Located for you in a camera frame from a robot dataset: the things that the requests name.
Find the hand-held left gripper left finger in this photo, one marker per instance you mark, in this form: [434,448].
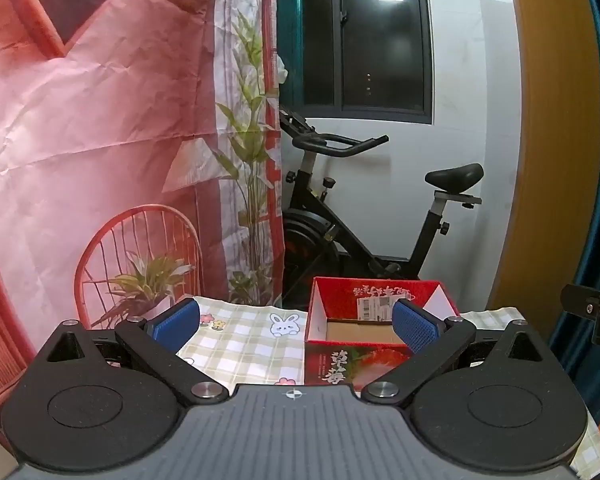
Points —
[177,325]

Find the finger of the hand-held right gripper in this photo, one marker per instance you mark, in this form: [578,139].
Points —
[587,305]

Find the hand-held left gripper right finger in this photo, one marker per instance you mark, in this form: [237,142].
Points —
[415,330]

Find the red strawberry print box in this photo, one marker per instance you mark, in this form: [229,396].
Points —
[330,360]

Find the checked bunny print tablecloth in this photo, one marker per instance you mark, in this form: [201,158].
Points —
[245,345]

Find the black exercise bike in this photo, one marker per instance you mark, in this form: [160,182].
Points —
[310,240]

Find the wooden door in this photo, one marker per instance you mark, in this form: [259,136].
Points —
[545,160]

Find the red printed backdrop cloth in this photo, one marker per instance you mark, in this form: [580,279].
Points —
[105,110]

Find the dark framed window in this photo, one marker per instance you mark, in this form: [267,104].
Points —
[380,35]

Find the teal window curtain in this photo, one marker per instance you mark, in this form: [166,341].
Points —
[287,35]

